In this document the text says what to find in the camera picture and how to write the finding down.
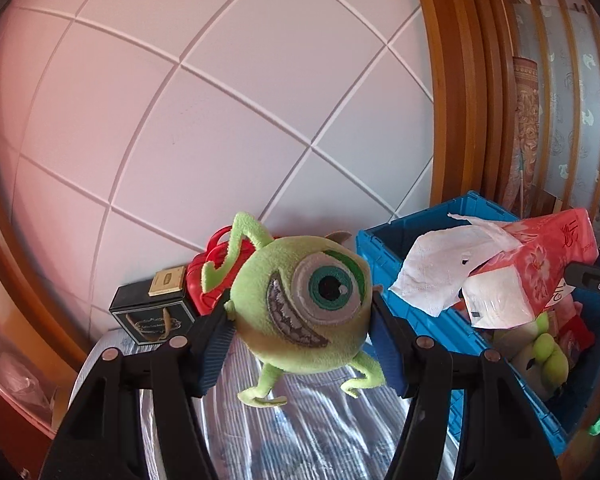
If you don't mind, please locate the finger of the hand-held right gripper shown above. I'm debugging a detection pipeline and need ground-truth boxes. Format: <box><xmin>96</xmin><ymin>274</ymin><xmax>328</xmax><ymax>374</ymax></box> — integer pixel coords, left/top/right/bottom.
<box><xmin>564</xmin><ymin>260</ymin><xmax>600</xmax><ymax>301</ymax></box>

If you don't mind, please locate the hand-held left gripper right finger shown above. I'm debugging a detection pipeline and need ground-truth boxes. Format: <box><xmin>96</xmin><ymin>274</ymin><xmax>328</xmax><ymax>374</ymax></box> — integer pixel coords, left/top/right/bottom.
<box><xmin>369</xmin><ymin>287</ymin><xmax>563</xmax><ymax>480</ymax></box>

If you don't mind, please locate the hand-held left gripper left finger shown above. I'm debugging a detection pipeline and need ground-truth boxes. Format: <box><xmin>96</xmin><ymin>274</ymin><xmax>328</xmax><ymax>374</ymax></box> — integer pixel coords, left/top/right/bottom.
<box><xmin>40</xmin><ymin>305</ymin><xmax>238</xmax><ymax>480</ymax></box>

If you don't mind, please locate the pink soft tissue pack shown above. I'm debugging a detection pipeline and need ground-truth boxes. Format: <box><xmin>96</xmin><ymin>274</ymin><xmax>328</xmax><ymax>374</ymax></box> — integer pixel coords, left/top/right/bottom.
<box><xmin>462</xmin><ymin>208</ymin><xmax>598</xmax><ymax>330</ymax></box>

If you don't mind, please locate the green one-eyed monster plush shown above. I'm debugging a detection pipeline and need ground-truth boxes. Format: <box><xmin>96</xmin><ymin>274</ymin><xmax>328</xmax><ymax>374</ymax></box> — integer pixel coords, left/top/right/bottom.
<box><xmin>201</xmin><ymin>211</ymin><xmax>387</xmax><ymax>408</ymax></box>

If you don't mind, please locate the blue plastic crate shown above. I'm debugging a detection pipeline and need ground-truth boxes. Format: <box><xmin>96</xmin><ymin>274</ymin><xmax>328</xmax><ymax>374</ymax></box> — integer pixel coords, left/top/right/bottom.
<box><xmin>356</xmin><ymin>191</ymin><xmax>600</xmax><ymax>458</ymax></box>

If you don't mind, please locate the red plush toy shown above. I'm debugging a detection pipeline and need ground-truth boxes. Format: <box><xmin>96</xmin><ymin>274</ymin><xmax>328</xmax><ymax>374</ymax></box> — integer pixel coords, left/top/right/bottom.
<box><xmin>555</xmin><ymin>295</ymin><xmax>596</xmax><ymax>361</ymax></box>

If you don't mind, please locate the red bear-embossed suitcase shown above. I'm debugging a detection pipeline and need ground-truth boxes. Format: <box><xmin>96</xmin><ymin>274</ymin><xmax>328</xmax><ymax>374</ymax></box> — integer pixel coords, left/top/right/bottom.
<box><xmin>186</xmin><ymin>225</ymin><xmax>261</xmax><ymax>317</ymax></box>

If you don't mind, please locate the black gift bag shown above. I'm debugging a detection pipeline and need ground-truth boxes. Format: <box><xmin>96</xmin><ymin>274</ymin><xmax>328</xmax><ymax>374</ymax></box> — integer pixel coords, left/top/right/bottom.
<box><xmin>109</xmin><ymin>269</ymin><xmax>201</xmax><ymax>346</ymax></box>

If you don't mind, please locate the pale yellow small box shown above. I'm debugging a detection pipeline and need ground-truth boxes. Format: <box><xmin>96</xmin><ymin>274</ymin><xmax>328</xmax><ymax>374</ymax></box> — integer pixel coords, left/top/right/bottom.
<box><xmin>148</xmin><ymin>269</ymin><xmax>187</xmax><ymax>297</ymax></box>

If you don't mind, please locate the green pig plush toy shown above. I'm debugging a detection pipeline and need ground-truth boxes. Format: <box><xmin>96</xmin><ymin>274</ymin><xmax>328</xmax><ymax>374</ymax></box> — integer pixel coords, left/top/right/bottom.
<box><xmin>495</xmin><ymin>310</ymin><xmax>571</xmax><ymax>403</ymax></box>

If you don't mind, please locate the white tissue sheet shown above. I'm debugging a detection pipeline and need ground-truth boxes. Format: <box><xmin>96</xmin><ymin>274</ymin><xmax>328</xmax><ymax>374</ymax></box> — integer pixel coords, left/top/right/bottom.
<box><xmin>387</xmin><ymin>212</ymin><xmax>521</xmax><ymax>317</ymax></box>

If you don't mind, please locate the wooden lattice glass door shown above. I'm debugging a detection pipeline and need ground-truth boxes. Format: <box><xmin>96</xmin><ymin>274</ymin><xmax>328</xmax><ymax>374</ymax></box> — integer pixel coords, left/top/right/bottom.
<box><xmin>500</xmin><ymin>0</ymin><xmax>600</xmax><ymax>241</ymax></box>

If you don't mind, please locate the clear plastic bag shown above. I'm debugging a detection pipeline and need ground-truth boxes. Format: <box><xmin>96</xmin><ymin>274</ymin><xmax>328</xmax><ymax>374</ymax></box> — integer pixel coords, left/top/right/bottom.
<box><xmin>0</xmin><ymin>347</ymin><xmax>56</xmax><ymax>421</ymax></box>

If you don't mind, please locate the patterned red wall hanging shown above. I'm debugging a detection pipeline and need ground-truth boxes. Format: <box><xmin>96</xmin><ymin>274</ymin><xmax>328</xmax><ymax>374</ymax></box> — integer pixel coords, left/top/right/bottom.
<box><xmin>512</xmin><ymin>55</ymin><xmax>541</xmax><ymax>206</ymax></box>

